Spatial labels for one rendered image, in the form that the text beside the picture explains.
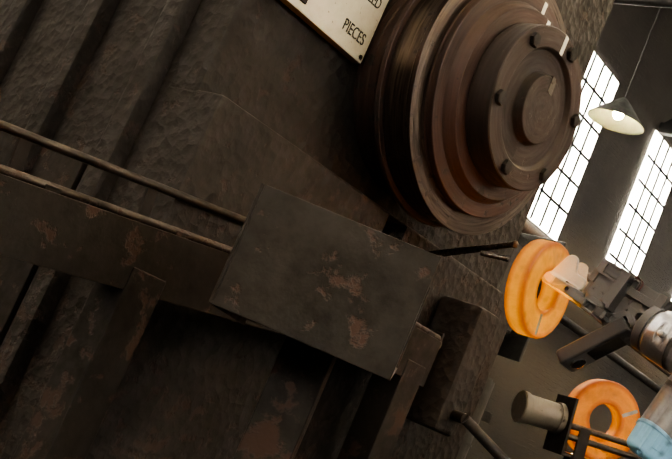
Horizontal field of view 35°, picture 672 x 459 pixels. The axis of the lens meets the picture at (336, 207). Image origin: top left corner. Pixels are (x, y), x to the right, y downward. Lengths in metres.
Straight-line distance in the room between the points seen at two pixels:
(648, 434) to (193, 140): 0.75
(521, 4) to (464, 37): 0.15
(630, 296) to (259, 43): 0.67
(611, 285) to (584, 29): 0.90
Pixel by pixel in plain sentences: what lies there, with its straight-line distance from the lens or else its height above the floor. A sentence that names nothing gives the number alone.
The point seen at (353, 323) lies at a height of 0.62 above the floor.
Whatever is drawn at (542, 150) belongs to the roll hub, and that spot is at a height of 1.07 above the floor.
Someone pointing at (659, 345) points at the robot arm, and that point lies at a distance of 1.55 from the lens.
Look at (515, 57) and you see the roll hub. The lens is 1.73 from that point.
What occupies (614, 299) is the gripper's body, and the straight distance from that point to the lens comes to 1.59.
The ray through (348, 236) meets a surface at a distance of 1.10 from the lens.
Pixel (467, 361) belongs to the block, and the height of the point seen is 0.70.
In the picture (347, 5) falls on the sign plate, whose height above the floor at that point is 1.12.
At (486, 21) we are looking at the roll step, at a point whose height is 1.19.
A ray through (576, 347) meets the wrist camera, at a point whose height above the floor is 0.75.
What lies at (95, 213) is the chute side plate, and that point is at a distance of 1.28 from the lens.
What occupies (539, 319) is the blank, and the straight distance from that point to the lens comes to 1.67.
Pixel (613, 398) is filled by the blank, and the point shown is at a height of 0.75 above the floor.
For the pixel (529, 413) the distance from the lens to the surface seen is 2.00.
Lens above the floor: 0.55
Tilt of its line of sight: 9 degrees up
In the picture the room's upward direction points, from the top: 24 degrees clockwise
